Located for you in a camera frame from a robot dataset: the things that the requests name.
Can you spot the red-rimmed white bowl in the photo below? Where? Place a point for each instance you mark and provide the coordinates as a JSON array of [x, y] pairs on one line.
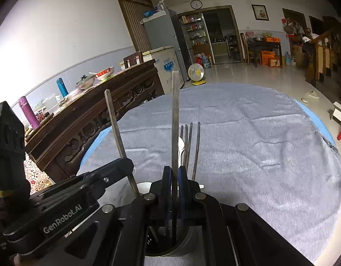
[[105, 73]]

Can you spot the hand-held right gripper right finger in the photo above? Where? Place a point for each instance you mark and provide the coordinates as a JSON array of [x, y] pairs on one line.
[[183, 189]]

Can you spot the dark cylindrical utensil holder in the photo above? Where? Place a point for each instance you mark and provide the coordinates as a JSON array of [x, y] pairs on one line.
[[189, 241]]

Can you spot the grey table cloth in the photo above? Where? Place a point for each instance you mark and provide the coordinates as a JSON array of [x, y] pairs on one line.
[[242, 144]]

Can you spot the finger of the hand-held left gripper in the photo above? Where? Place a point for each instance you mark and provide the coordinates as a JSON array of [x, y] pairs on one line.
[[115, 170]]

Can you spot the blue water jug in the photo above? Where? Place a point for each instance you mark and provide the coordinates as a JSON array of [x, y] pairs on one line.
[[288, 58], [206, 62]]

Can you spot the carved wooden headboard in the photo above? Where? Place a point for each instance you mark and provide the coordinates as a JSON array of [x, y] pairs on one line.
[[76, 122]]

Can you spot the framed wall picture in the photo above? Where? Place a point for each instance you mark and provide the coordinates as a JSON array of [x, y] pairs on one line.
[[260, 12]]

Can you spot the white chest freezer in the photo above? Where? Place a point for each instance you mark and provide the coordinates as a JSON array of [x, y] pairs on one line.
[[167, 66]]

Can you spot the metal basin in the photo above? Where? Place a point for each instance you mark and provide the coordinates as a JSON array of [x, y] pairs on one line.
[[258, 38]]

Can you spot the floral cloth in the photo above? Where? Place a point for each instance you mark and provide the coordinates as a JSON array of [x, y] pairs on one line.
[[37, 174]]

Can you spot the white stool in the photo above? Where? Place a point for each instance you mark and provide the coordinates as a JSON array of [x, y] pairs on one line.
[[339, 113]]

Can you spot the blue bottle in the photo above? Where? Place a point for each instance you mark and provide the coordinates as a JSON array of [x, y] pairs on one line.
[[62, 88]]

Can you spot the brown wooden door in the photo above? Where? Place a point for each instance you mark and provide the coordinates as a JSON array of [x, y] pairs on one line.
[[134, 25]]

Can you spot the dark wooden side table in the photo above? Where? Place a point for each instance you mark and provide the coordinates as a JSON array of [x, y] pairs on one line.
[[266, 45]]

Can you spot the shelf with goods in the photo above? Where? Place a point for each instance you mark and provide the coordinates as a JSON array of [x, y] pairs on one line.
[[195, 33]]

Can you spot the round wall clock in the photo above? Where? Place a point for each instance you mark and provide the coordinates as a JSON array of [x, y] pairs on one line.
[[196, 4]]

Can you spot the beige slipper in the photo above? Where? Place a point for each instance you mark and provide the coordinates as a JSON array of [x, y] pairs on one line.
[[312, 94], [305, 100]]

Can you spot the wooden chair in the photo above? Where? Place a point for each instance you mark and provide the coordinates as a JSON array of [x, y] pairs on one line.
[[244, 48], [133, 59]]

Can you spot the grey refrigerator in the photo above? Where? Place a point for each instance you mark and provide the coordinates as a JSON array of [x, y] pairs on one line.
[[162, 30]]

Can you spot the purple bottle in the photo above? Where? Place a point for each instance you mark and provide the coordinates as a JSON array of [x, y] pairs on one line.
[[29, 113]]

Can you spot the red bag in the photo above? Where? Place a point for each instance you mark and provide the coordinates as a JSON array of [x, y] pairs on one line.
[[198, 61]]

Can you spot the lidded glass pot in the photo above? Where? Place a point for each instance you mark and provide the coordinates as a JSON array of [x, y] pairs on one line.
[[85, 82]]

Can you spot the metal rack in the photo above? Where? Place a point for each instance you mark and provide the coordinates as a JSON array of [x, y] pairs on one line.
[[233, 47]]

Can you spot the clear plastic container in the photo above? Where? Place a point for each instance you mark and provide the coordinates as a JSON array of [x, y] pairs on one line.
[[51, 102]]

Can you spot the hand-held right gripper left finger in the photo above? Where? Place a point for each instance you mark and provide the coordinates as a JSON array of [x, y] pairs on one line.
[[167, 184]]

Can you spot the wooden staircase railing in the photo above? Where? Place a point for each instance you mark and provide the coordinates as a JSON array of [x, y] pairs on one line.
[[323, 58]]

